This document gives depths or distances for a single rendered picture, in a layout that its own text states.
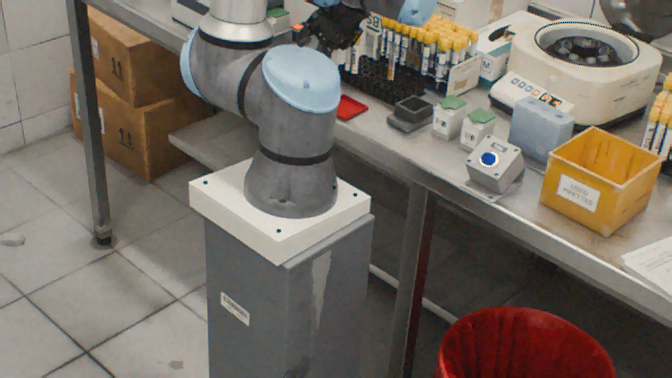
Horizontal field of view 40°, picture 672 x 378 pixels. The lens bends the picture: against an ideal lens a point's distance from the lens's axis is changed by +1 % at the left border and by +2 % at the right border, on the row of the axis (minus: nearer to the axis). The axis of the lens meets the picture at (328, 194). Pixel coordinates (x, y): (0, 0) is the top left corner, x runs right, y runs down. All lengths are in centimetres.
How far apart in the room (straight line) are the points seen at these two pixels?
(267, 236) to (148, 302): 131
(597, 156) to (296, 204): 55
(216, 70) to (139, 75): 155
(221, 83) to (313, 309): 39
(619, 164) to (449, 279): 82
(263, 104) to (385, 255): 110
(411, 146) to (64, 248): 146
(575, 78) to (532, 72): 10
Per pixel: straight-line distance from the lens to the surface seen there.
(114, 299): 265
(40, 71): 328
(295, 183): 136
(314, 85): 130
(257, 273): 143
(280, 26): 189
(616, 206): 149
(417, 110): 175
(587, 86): 175
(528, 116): 164
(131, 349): 249
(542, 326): 202
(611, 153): 161
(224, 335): 161
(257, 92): 134
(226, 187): 145
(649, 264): 147
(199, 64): 141
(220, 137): 282
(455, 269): 236
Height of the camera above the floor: 174
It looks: 35 degrees down
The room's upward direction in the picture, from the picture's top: 4 degrees clockwise
